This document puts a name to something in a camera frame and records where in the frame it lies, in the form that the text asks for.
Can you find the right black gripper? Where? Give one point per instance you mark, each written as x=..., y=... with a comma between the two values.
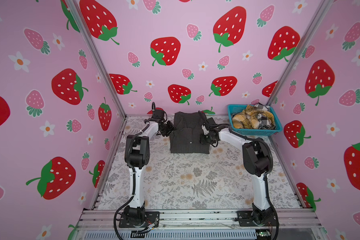
x=201, y=140

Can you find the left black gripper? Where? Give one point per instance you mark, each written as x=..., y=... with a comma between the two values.
x=170, y=127

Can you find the dark grey pinstripe shirt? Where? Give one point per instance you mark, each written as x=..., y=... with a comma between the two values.
x=186, y=136

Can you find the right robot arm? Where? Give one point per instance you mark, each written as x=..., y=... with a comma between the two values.
x=258, y=162

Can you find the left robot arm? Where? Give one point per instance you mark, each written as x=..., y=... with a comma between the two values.
x=133, y=214

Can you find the teal plastic basket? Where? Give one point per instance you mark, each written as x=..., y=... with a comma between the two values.
x=234, y=109

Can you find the yellow plaid shirt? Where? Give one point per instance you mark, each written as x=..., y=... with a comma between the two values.
x=255, y=117

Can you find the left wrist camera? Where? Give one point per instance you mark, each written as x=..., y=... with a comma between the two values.
x=159, y=114

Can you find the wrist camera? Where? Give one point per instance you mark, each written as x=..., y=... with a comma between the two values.
x=210, y=123
x=159, y=114

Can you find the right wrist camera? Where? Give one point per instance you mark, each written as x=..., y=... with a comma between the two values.
x=210, y=123

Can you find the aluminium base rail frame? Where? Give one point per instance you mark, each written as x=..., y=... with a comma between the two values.
x=294, y=224

